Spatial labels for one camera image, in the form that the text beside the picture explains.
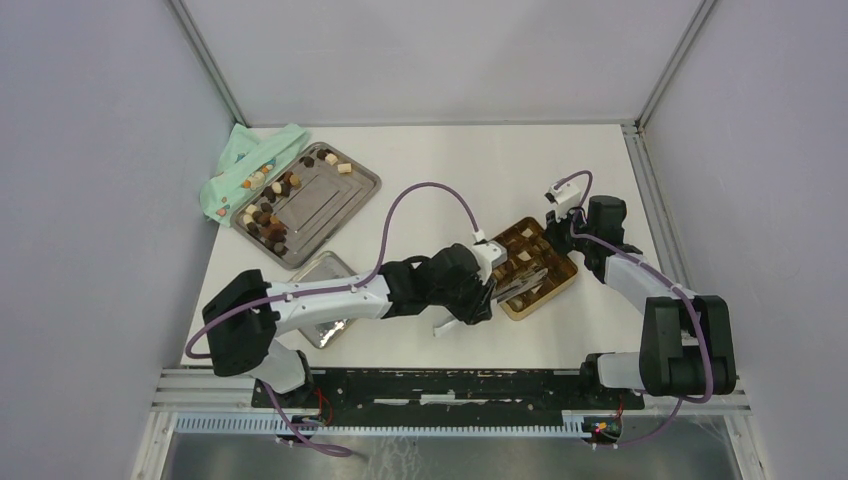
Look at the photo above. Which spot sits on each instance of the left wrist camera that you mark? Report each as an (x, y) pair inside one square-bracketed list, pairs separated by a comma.
[(488, 255)]

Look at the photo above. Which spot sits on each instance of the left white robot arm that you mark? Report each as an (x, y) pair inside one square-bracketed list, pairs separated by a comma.
[(243, 322)]

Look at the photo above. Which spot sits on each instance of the green patterned cloth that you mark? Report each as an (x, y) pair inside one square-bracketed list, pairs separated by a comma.
[(246, 166)]

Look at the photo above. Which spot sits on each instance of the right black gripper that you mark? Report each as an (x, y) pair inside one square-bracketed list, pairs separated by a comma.
[(553, 232)]

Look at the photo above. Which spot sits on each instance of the steel serving tongs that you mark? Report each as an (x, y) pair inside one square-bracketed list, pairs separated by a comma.
[(501, 294)]

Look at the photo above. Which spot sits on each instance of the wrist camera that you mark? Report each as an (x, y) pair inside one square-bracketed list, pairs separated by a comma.
[(564, 197), (488, 255)]

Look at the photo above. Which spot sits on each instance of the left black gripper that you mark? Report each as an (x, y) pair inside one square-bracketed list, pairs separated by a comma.
[(478, 309)]

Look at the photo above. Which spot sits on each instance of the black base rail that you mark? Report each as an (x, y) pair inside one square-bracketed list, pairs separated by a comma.
[(370, 397)]

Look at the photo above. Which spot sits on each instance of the steel chocolate tray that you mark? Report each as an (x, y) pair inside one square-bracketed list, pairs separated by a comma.
[(302, 207)]

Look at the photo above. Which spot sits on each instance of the gold chocolate box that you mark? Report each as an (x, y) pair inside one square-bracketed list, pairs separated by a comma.
[(562, 271)]

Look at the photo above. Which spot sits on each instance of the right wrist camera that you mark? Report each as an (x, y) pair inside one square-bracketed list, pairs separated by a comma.
[(564, 197)]

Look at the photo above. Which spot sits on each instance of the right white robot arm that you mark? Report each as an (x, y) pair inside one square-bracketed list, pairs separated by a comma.
[(686, 348)]

